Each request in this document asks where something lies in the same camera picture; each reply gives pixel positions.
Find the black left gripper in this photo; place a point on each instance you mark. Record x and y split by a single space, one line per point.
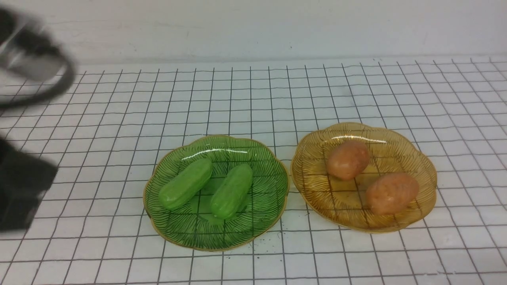
24 178

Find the green cucumber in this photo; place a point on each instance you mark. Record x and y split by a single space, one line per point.
186 184
230 195

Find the orange potato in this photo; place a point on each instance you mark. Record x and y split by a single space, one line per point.
348 160
391 193

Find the green glass plate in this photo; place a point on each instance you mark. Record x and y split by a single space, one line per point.
193 225

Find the amber glass plate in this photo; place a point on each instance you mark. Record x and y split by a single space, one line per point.
344 202

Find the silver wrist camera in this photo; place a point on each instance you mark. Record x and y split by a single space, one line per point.
29 51

